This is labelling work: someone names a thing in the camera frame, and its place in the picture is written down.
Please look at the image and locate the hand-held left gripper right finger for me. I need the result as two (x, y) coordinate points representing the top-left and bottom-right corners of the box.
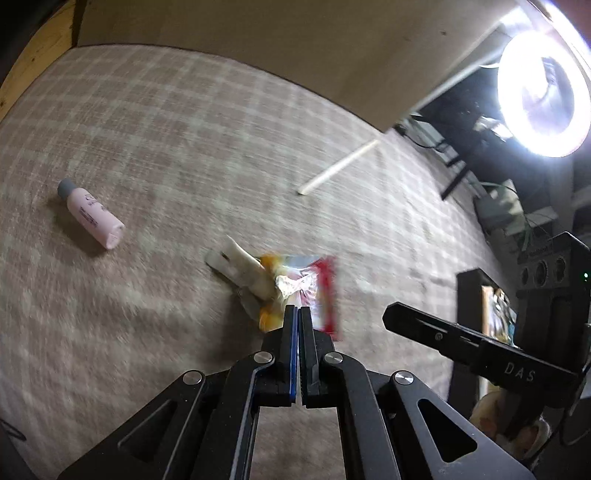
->
(299, 305), (536, 480)

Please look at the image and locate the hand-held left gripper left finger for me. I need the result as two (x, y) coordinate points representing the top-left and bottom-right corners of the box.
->
(55, 304), (298, 480)

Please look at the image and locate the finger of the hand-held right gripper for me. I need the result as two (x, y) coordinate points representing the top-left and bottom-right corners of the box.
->
(382, 301), (485, 365)

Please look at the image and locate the black container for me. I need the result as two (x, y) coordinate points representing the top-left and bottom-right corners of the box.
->
(456, 269), (518, 407)

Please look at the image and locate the red and white snack packet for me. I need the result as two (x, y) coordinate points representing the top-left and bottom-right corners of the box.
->
(259, 254), (342, 341)

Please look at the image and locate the person's right hand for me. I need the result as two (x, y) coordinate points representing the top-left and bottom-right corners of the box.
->
(471, 388), (552, 464)

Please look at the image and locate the colourful packet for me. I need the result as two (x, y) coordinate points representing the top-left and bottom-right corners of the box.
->
(482, 286), (516, 346)

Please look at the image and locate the white plastic clip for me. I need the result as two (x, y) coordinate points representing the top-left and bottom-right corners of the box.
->
(205, 234), (278, 319)

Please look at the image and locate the white box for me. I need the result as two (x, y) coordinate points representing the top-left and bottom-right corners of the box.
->
(475, 182), (527, 232)

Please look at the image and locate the black tripod stand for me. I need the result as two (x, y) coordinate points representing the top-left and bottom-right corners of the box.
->
(392, 111), (481, 200)

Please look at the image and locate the flat wooden stick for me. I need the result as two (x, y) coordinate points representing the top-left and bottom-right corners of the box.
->
(297, 140), (382, 195)

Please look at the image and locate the checked beige blanket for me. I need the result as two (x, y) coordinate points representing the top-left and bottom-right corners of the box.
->
(0, 44), (513, 480)

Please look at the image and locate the small pink bottle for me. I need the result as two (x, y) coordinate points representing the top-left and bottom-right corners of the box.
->
(58, 178), (126, 250)

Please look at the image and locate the wooden cabinet panel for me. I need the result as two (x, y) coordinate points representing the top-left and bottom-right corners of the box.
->
(74, 0), (513, 134)

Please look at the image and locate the wooden side panel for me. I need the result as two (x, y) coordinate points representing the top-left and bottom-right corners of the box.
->
(0, 0), (77, 121)

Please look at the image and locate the white ring light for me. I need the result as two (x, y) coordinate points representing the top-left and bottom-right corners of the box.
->
(496, 23), (591, 158)

